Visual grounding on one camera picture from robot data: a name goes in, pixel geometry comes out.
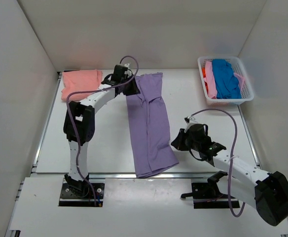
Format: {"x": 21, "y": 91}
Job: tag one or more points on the orange t-shirt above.
{"x": 205, "y": 80}

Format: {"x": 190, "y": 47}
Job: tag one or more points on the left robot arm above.
{"x": 79, "y": 125}

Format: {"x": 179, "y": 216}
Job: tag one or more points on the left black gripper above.
{"x": 134, "y": 90}

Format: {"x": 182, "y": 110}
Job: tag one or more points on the white plastic basket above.
{"x": 237, "y": 66}

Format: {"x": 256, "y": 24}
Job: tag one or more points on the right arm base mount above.
{"x": 206, "y": 195}

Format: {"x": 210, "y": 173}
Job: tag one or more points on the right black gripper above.
{"x": 178, "y": 142}

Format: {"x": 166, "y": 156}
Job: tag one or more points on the light pink t-shirt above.
{"x": 212, "y": 92}

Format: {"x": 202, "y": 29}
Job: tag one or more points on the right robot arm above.
{"x": 266, "y": 192}

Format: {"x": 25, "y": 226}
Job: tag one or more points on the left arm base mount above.
{"x": 69, "y": 197}

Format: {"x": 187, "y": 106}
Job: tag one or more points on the folded salmon pink t-shirt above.
{"x": 81, "y": 80}

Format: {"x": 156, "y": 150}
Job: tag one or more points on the blue t-shirt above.
{"x": 227, "y": 85}

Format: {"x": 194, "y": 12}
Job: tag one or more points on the purple t-shirt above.
{"x": 149, "y": 128}

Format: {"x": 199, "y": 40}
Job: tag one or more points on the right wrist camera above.
{"x": 190, "y": 121}

